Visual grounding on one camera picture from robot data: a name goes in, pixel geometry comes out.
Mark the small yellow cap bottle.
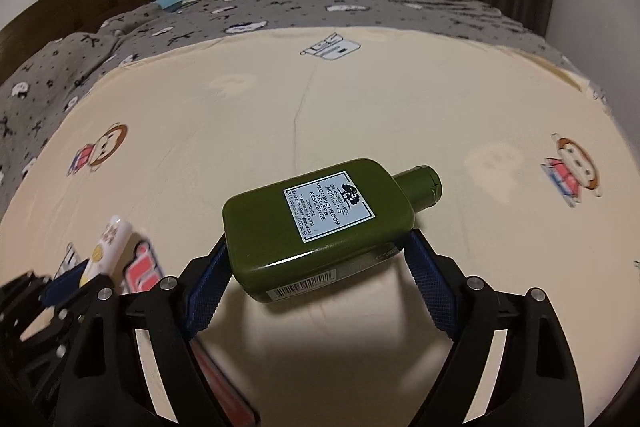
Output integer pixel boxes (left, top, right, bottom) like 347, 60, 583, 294
19, 215, 136, 342

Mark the dark green bottle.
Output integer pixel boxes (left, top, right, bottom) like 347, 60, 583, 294
222, 158, 442, 303

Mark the cream cartoon monkey blanket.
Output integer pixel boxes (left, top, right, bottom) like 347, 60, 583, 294
1, 28, 639, 421

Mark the grey patterned duvet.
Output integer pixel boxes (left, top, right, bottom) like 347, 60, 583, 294
1, 0, 612, 209

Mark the brown wooden headboard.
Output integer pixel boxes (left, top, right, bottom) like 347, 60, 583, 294
1, 0, 154, 80

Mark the small blue book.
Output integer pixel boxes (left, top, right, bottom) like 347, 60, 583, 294
155, 0, 189, 13

